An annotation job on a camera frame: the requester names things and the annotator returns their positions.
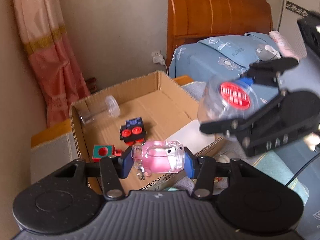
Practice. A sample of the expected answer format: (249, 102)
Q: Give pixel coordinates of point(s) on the white wall plug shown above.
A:
(158, 58)

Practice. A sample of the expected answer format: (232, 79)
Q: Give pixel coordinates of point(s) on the person's right hand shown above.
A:
(312, 140)

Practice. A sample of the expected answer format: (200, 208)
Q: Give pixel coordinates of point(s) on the white flat box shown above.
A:
(191, 137)

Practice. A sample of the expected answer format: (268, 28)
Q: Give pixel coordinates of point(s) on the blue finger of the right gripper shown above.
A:
(247, 80)

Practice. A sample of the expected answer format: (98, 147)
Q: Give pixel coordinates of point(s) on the wooden headboard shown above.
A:
(192, 20)

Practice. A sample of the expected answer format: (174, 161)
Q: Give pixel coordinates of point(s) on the pink toy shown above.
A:
(158, 157)

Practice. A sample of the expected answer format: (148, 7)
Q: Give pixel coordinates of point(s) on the round clear jar red label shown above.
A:
(224, 100)

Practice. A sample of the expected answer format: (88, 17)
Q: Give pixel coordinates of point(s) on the grey plush toy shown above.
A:
(266, 53)

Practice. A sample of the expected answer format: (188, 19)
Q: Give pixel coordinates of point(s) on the pink curtain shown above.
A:
(44, 36)

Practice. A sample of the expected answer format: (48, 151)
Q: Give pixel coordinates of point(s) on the mint green round case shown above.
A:
(173, 188)

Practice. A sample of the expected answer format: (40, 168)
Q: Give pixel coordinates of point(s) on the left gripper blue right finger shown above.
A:
(191, 164)

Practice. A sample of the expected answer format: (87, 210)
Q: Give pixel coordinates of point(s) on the red toy train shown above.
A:
(101, 151)

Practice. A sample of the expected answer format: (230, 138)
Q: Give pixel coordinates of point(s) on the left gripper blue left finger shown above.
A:
(126, 162)

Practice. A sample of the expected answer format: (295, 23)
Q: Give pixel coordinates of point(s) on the tall clear plastic jar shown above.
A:
(108, 106)

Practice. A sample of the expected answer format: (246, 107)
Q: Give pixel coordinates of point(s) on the blue black toy block car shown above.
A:
(133, 131)

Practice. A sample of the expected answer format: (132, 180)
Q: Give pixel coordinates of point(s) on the cardboard box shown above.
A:
(151, 109)

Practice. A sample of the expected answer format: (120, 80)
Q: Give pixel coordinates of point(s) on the pink folded cloth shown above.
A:
(284, 47)

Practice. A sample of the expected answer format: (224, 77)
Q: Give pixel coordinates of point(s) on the blue floral pillow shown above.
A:
(241, 49)

